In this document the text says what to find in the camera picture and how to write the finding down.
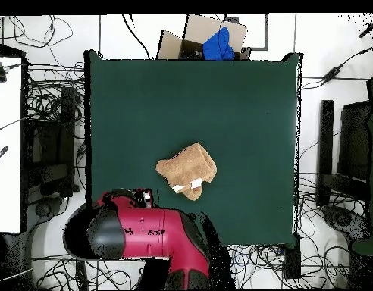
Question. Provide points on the black round floor foot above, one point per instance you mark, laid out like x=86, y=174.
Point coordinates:
x=43, y=209

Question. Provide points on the blue garment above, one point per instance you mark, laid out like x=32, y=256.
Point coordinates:
x=218, y=47

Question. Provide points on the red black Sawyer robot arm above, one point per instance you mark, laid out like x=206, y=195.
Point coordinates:
x=174, y=230

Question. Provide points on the small black box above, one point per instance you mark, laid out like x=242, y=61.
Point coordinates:
x=292, y=257

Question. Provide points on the black equipment rack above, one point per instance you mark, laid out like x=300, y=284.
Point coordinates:
x=50, y=145

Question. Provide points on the open cardboard box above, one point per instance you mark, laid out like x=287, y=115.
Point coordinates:
x=201, y=28

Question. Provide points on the black power strip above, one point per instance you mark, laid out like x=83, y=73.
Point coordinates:
x=82, y=275

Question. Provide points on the tan terry towel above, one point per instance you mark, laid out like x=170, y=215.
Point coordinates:
x=186, y=166

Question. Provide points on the dark green table cloth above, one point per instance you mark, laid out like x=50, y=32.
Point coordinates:
x=144, y=121

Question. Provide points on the black upright stand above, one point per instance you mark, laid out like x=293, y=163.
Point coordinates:
x=326, y=136

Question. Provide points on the white desk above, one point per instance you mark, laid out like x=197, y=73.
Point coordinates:
x=6, y=136

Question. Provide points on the dark grey chair base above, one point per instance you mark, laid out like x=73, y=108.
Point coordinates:
x=344, y=219

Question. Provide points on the black bar with white print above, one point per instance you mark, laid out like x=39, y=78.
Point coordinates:
x=0, y=155

